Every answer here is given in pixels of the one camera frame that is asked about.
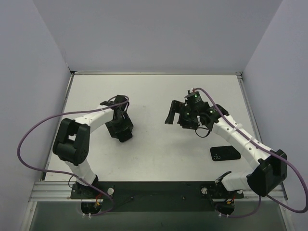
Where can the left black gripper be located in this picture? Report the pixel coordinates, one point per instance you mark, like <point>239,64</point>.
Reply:
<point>122,132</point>

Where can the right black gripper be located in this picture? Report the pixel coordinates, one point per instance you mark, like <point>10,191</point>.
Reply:
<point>179,115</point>

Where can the black phone case with phone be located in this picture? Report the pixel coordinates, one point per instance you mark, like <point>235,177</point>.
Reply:
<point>124,135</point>

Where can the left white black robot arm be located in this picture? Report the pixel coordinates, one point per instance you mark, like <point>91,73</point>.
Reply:
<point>72,141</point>

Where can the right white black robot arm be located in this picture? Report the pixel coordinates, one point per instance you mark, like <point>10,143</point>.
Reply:
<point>268,167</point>

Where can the black phone case on table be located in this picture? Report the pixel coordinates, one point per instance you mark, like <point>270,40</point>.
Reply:
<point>224,153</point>

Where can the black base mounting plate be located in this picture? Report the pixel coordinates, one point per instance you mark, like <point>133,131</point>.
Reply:
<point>163,196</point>

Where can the aluminium front rail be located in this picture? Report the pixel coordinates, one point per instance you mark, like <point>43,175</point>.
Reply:
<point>50,191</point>

